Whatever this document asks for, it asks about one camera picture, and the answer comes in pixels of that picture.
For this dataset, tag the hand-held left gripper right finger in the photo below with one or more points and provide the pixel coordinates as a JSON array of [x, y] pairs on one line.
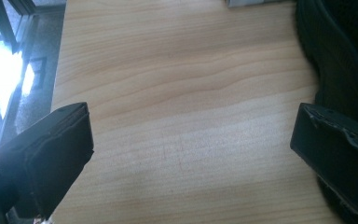
[[338, 149]]

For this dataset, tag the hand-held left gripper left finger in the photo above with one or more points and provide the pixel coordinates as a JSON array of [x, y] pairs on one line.
[[52, 155]]

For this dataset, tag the grey flat object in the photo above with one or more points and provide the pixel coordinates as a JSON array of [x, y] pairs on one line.
[[245, 2]]

